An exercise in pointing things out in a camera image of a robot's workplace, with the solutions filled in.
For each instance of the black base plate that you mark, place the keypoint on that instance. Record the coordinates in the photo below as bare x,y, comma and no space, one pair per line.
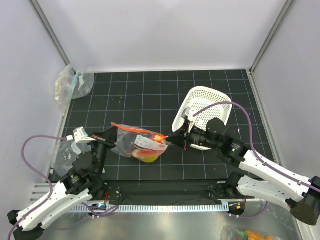
168,192

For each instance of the white perforated plastic basket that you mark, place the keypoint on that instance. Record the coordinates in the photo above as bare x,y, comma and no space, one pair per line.
213,111

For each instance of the left aluminium frame post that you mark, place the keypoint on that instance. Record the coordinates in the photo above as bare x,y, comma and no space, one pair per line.
49,30

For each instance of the grey slotted cable duct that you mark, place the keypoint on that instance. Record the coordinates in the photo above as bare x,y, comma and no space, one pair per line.
224,207

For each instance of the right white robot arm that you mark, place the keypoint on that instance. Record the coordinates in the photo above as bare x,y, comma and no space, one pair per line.
297,194

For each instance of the yellow lemon toy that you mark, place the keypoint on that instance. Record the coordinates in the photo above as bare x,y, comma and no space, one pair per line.
150,159

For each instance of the bag of toy vegetables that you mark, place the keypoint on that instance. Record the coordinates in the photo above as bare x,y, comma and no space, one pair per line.
232,233

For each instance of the blue zipper bag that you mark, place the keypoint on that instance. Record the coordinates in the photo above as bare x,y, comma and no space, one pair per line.
72,85
64,153

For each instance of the blue zipper bag near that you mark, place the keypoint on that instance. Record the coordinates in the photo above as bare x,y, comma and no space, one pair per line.
64,153

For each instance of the blue zipper bag far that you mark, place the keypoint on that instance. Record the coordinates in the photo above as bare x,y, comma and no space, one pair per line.
72,85

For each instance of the orange zipper clear bag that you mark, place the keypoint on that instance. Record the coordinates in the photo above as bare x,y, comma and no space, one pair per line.
134,142

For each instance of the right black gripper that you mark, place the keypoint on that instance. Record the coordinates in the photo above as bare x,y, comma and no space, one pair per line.
177,137

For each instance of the right aluminium frame post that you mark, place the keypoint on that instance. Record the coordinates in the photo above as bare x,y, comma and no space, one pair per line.
280,19

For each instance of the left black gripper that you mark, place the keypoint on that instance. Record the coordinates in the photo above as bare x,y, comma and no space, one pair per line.
108,137

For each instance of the aluminium frame post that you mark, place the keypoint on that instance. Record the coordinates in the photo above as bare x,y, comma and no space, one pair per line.
280,19
49,30

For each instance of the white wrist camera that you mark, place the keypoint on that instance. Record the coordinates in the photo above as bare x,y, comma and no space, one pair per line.
189,114
80,136

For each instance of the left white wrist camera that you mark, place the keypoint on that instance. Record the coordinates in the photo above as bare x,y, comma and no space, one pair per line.
80,136

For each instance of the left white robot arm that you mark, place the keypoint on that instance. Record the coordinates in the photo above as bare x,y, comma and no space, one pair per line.
83,182

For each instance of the watermelon slice toy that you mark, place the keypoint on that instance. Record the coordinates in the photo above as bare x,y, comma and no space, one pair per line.
151,146

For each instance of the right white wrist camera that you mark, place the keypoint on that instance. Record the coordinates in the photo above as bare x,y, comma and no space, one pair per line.
189,114

